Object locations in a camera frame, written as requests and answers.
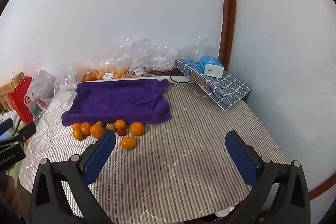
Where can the red packet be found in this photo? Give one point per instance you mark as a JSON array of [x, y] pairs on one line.
[[162, 71]]

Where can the purple towel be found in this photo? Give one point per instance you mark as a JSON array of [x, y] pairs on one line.
[[118, 100]]

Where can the small yellow-green fruit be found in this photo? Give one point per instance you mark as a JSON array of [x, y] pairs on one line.
[[99, 123], [111, 127]]

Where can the brown wooden baseboard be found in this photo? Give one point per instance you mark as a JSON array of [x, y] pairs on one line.
[[324, 187]]

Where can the white tray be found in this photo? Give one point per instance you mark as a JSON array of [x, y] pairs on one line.
[[136, 78]]

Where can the blue and white box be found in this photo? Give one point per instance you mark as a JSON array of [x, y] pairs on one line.
[[212, 66]]

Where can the person's left hand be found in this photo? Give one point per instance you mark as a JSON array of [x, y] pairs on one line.
[[9, 190]]

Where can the orange mandarin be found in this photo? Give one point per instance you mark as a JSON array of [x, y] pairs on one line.
[[97, 131], [137, 128], [128, 143], [85, 128], [120, 124], [78, 135], [77, 126]]

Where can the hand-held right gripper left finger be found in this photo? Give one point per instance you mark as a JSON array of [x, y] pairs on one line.
[[99, 153]]

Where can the crumpled clear plastic bag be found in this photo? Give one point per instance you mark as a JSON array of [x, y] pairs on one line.
[[183, 53], [67, 77]]

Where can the brown paper bag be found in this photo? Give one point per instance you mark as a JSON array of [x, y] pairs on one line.
[[15, 79]]

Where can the brown wooden door frame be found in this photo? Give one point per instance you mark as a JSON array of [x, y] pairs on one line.
[[227, 8]]

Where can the blue flat packet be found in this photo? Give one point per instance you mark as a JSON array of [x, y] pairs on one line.
[[193, 65]]

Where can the white plastic bag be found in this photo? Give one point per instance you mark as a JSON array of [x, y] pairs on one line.
[[42, 88]]

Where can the small red fruit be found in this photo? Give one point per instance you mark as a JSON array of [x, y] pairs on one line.
[[120, 132]]

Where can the clear plastic bag of mandarins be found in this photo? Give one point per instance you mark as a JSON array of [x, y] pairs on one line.
[[115, 69]]

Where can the red paper bag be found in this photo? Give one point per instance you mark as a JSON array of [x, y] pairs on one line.
[[22, 102]]

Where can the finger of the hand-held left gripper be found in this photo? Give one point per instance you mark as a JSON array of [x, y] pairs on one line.
[[25, 132], [5, 125]]

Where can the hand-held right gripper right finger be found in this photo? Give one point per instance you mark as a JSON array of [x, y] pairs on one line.
[[241, 155]]

